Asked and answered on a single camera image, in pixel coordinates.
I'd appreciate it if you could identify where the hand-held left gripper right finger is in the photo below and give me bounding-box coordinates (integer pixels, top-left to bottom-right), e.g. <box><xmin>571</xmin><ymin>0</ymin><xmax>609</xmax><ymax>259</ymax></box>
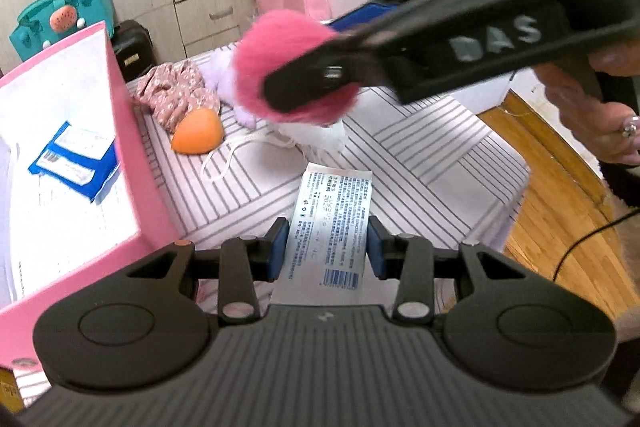
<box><xmin>366</xmin><ymin>217</ymin><xmax>527</xmax><ymax>324</ymax></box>

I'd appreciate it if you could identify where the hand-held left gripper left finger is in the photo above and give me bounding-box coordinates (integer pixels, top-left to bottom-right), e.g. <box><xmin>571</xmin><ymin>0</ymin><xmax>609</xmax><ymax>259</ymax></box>
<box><xmin>125</xmin><ymin>218</ymin><xmax>292</xmax><ymax>326</ymax></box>

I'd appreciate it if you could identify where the pink fluffy toy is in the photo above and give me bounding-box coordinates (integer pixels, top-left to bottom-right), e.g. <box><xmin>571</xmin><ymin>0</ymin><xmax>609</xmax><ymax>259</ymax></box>
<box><xmin>234</xmin><ymin>9</ymin><xmax>362</xmax><ymax>126</ymax></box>

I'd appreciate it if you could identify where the purple plush toy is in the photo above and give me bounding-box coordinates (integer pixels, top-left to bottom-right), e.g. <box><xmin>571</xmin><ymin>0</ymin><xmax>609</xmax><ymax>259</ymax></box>
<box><xmin>202</xmin><ymin>44</ymin><xmax>262</xmax><ymax>131</ymax></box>

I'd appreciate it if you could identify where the pink storage box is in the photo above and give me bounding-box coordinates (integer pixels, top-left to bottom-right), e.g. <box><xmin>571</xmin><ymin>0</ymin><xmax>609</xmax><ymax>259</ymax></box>
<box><xmin>0</xmin><ymin>21</ymin><xmax>197</xmax><ymax>370</ymax></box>

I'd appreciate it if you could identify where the person's right hand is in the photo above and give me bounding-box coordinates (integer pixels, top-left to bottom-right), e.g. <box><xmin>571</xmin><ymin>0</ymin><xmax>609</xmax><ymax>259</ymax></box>
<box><xmin>537</xmin><ymin>49</ymin><xmax>640</xmax><ymax>168</ymax></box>

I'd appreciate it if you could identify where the white plush toy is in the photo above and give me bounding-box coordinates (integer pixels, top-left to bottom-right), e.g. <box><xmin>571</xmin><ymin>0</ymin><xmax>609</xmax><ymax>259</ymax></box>
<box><xmin>276</xmin><ymin>107</ymin><xmax>349</xmax><ymax>154</ymax></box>

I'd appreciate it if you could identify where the white barcode packet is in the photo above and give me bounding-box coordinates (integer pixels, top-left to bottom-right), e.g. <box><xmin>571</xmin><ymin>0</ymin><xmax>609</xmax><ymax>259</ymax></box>
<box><xmin>272</xmin><ymin>162</ymin><xmax>374</xmax><ymax>304</ymax></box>

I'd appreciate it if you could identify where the striped tablecloth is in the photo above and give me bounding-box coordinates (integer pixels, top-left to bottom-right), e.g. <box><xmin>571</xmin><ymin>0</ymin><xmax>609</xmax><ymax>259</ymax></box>
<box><xmin>125</xmin><ymin>39</ymin><xmax>532</xmax><ymax>308</ymax></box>

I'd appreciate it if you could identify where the orange egg-shaped sponge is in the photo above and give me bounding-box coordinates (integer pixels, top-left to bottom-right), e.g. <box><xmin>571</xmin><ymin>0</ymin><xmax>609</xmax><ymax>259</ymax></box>
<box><xmin>171</xmin><ymin>108</ymin><xmax>225</xmax><ymax>156</ymax></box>

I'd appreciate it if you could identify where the pink floral cloth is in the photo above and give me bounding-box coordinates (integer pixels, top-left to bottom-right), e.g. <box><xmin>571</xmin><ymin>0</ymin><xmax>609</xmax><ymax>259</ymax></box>
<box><xmin>130</xmin><ymin>59</ymin><xmax>222</xmax><ymax>134</ymax></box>

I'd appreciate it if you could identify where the black suitcase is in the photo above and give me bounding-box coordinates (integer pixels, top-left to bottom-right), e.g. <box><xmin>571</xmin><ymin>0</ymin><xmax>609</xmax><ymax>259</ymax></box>
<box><xmin>110</xmin><ymin>19</ymin><xmax>158</xmax><ymax>84</ymax></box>

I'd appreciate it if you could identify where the blue packet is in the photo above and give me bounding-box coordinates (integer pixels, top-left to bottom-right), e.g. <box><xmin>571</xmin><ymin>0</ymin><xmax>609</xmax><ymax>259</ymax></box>
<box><xmin>27</xmin><ymin>121</ymin><xmax>122</xmax><ymax>204</ymax></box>

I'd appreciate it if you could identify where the teal watermelon bag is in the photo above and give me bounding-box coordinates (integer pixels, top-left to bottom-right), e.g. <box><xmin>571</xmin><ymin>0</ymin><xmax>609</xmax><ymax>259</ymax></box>
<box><xmin>10</xmin><ymin>0</ymin><xmax>117</xmax><ymax>64</ymax></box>

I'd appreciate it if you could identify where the yellow box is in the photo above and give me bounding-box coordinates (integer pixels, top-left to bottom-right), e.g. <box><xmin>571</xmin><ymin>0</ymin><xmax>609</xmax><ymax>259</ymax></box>
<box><xmin>0</xmin><ymin>369</ymin><xmax>25</xmax><ymax>414</ymax></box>

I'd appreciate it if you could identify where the white string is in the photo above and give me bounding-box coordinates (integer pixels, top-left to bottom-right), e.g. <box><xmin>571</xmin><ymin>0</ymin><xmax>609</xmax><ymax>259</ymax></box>
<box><xmin>200</xmin><ymin>133</ymin><xmax>297</xmax><ymax>184</ymax></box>

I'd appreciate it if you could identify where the black cable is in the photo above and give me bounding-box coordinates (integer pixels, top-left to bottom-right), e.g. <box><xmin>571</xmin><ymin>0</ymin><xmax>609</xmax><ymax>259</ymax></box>
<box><xmin>551</xmin><ymin>207</ymin><xmax>640</xmax><ymax>284</ymax></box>

